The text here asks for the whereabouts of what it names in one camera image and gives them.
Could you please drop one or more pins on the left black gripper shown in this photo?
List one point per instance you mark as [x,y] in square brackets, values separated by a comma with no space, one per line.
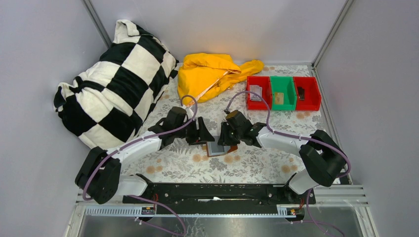
[199,131]

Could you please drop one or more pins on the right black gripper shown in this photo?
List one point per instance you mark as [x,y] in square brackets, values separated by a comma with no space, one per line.
[226,132]

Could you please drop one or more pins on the brown leather card holder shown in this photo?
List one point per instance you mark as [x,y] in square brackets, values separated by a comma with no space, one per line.
[214,150]

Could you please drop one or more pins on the gold card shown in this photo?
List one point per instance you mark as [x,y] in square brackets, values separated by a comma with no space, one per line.
[279,98]

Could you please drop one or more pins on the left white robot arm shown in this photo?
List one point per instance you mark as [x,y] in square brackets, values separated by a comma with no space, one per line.
[100,176]

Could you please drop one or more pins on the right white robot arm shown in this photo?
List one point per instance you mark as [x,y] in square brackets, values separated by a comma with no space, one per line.
[322,158]

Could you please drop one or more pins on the silver VIP card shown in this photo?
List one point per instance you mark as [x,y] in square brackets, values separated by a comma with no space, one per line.
[256,92]

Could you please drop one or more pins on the black card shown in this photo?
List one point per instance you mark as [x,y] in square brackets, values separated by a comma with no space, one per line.
[301,93]

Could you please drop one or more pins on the floral table mat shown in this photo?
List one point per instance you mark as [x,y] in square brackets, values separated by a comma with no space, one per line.
[183,163]

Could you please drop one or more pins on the yellow cloth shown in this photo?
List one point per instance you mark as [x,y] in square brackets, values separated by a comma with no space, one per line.
[205,76]

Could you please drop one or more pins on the left red bin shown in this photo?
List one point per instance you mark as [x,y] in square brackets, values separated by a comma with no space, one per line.
[264,82]

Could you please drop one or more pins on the red bin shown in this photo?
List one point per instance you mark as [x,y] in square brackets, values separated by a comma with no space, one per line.
[313,97]
[264,82]

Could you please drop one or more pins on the green bin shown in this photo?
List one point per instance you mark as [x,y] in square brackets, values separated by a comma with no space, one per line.
[286,86]

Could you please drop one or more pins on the right red bin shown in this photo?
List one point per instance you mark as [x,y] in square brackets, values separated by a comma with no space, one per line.
[313,97]

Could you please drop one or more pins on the black white checkered pillow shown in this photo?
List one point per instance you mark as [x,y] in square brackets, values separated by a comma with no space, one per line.
[106,105]

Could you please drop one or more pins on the aluminium frame rail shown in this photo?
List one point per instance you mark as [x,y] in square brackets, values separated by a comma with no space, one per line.
[340,196]

